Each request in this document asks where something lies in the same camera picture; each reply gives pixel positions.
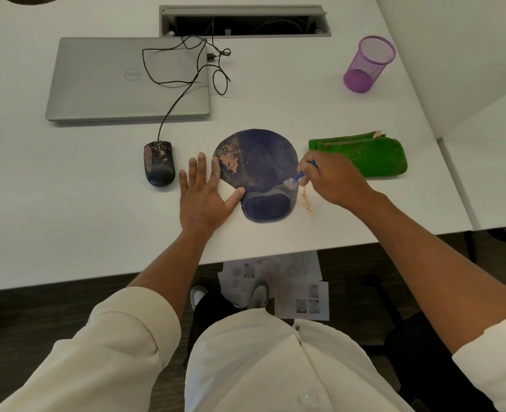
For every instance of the person's right hand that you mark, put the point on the person's right hand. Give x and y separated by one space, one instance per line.
334 180

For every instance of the person's left hand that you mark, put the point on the person's left hand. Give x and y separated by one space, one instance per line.
201 205

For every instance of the person's left thumb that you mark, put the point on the person's left thumb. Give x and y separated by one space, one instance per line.
235 198

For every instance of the person's left little finger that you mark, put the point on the person's left little finger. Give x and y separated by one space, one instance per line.
184 181

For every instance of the person's right fingers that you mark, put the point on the person's right fingers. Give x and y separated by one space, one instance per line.
309 169

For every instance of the person's left middle finger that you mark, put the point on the person's left middle finger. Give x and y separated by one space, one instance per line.
202 167

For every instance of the blue cleaning brush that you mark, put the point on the blue cleaning brush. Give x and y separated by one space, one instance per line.
297 178

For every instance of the blue mouse pad with wrist rest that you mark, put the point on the blue mouse pad with wrist rest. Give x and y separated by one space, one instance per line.
263 167

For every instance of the person's right forearm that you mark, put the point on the person's right forearm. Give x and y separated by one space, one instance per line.
428 270

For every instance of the person's left forearm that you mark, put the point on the person's left forearm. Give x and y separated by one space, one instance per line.
173 261

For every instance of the black stained computer mouse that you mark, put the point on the black stained computer mouse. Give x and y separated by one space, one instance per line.
159 163

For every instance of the tan dust crumbs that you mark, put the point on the tan dust crumbs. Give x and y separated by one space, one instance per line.
307 203

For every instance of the green folded cloth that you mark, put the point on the green folded cloth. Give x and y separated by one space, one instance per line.
364 155

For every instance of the large printed paper sheet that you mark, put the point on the large printed paper sheet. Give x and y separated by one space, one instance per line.
278 268

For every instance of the person's right white shoe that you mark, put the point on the person's right white shoe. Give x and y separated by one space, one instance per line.
258 293

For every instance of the person's white shoe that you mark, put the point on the person's white shoe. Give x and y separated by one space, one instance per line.
198 295
258 293

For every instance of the person's left white shoe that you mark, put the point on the person's left white shoe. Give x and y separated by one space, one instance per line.
198 295

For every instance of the silver closed laptop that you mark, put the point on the silver closed laptop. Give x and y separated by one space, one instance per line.
126 79

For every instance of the black trousers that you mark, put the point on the black trousers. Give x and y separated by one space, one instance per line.
214 313

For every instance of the purple mesh pen cup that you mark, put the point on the purple mesh pen cup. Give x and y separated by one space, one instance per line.
366 66

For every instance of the small printed paper sheet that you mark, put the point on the small printed paper sheet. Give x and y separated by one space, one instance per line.
306 302

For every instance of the white long-sleeved shirt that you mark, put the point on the white long-sleeved shirt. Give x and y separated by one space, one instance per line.
253 364

